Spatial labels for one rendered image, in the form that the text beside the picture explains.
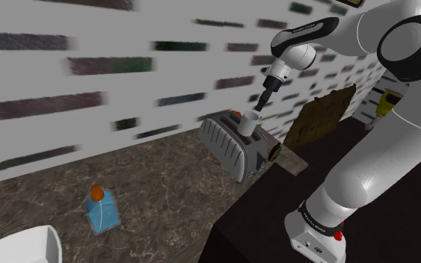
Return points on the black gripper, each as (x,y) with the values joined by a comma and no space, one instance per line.
(267,90)

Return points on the white cup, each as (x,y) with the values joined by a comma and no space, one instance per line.
(248,125)

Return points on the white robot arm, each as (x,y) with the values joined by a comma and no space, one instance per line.
(385,153)

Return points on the small orange and blue object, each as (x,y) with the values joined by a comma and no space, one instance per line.
(275,152)

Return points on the grey toaster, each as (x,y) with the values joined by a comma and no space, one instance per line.
(232,145)

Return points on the dark robot stand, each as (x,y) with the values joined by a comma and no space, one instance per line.
(268,204)

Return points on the yellow and black device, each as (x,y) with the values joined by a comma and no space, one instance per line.
(385,104)

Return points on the blue bottle with orange cap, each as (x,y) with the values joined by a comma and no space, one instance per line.
(101,210)

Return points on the dark framed wall picture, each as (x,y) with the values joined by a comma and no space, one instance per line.
(352,2)

